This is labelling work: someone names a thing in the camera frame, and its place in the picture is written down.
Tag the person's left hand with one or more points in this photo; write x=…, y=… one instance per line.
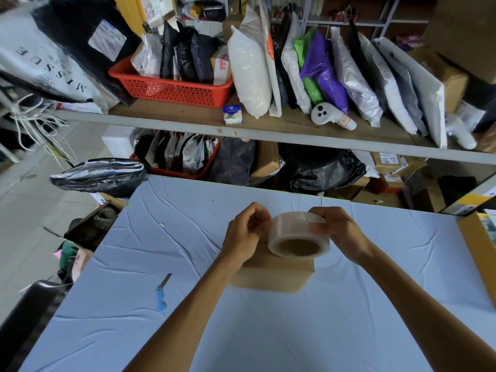
x=242, y=236

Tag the person's right hand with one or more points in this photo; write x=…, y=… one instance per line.
x=345, y=232

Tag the person's right thumb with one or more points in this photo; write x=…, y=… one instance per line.
x=319, y=227

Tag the person's left thumb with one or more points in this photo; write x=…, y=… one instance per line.
x=260, y=230

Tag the clear packing tape roll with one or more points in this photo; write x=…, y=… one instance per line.
x=294, y=232

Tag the person's left forearm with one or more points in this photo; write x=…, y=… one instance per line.
x=193, y=317

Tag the person's right forearm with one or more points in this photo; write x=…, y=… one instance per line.
x=422, y=309

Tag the small brown cardboard box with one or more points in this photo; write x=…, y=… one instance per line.
x=271, y=273

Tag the black garbage bag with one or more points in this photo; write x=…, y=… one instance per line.
x=321, y=168

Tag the brown flat cardboard box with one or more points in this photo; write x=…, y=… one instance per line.
x=267, y=160

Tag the dark patterned parcel bag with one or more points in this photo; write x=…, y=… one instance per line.
x=234, y=162

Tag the light blue tablecloth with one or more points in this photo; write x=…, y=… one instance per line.
x=348, y=306

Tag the labelled brown cardboard box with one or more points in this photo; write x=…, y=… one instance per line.
x=391, y=162

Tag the red plastic basket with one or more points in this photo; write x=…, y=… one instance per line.
x=170, y=89
x=170, y=172

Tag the row of mixed parcel bags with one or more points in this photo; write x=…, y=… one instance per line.
x=182, y=151

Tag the white handheld scanner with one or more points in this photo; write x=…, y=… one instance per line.
x=463, y=133
x=329, y=115

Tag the small blue tissue box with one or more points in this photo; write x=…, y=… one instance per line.
x=232, y=114

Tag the blue utility knife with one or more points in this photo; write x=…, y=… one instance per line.
x=161, y=298

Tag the green parcel bag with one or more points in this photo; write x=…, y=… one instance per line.
x=312, y=89

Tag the grey glossy parcel bag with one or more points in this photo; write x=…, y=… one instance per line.
x=354, y=85

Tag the grey white parcel bag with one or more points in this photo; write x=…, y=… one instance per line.
x=391, y=92

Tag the white bubble parcel bag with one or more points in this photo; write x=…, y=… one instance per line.
x=296, y=73

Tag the purple parcel bag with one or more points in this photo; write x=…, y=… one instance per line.
x=321, y=69

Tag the yellow cardboard box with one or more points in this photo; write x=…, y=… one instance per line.
x=478, y=251

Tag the puffy white parcel bag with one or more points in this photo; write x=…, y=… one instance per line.
x=250, y=69

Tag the thin flat white parcel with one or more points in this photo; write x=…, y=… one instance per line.
x=271, y=65

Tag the open cardboard box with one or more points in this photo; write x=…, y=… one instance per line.
x=93, y=226

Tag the white foam box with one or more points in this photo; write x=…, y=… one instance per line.
x=118, y=141

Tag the silver black parcel bag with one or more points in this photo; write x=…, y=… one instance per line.
x=100, y=176

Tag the small red label carton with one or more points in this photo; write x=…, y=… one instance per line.
x=221, y=65

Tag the large flat white parcel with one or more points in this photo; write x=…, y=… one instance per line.
x=426, y=92

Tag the slim black parcel bag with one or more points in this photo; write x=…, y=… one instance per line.
x=282, y=54

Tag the black parcel bags bundle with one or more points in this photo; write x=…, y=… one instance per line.
x=190, y=54

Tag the brown carton with label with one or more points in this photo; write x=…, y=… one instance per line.
x=449, y=77

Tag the grey background rack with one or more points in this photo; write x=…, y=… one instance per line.
x=368, y=19

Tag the large brown cardboard carton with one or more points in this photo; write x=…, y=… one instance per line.
x=465, y=30

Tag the black chair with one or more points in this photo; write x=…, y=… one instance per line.
x=27, y=321

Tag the white printed tote bag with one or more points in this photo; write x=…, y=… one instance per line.
x=42, y=61

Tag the large black labelled parcel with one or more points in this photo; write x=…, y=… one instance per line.
x=69, y=30

